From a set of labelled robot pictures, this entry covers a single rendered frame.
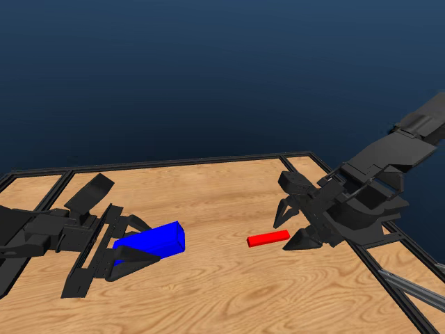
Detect grey metal strut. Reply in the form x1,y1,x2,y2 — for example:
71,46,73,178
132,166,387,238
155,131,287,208
377,262,445,310

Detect blue hollow socket block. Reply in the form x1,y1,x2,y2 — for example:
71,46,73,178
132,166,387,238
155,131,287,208
113,221,186,267

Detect black table frame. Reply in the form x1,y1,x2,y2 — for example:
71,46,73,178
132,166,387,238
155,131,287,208
0,150,445,334

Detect thin red peg bar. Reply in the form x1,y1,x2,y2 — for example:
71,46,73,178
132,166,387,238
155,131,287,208
246,229,291,248

